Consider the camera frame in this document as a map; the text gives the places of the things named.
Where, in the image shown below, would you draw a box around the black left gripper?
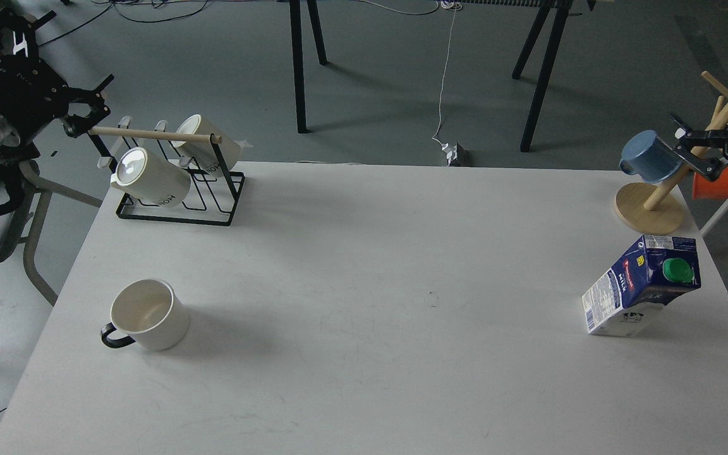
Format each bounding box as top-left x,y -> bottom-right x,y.
0,56 -> 114,147

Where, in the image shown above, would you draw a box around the blue white milk carton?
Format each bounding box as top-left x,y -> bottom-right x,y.
581,235 -> 701,337

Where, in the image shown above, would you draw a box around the white mug black handle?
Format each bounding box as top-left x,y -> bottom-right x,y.
99,279 -> 190,351

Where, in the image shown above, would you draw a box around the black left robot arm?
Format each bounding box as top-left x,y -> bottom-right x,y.
0,8 -> 113,216

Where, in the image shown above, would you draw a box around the orange mug on tree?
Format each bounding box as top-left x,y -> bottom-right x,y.
691,166 -> 728,200

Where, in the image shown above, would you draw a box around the blue mug on tree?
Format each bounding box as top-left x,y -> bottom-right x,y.
619,130 -> 683,185

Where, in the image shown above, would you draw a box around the white mug front on rack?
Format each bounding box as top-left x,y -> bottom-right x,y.
110,147 -> 191,207

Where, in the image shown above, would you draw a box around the white mug on rack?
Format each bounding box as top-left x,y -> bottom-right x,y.
110,147 -> 191,207
171,113 -> 242,179

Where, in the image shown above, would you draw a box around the wooden mug tree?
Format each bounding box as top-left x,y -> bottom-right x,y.
614,95 -> 722,235

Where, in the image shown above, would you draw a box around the white mug rear on rack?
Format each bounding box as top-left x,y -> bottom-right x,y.
171,113 -> 242,179

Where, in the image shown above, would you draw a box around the black table legs right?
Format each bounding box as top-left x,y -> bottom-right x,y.
511,1 -> 574,153

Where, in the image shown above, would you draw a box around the black table legs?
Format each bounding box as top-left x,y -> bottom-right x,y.
511,1 -> 574,153
279,0 -> 329,135

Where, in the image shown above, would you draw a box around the black table legs left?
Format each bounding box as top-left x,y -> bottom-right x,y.
279,0 -> 329,135

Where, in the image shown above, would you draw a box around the white power adapter on floor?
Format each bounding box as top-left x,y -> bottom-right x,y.
442,142 -> 471,167

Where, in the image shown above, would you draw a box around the black wire mug rack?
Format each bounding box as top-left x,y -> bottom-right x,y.
88,118 -> 245,226

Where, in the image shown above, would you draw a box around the black floor cable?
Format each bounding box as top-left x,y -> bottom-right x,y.
35,0 -> 213,48

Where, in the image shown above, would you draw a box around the white floor cable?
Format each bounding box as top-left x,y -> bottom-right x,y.
364,0 -> 464,147

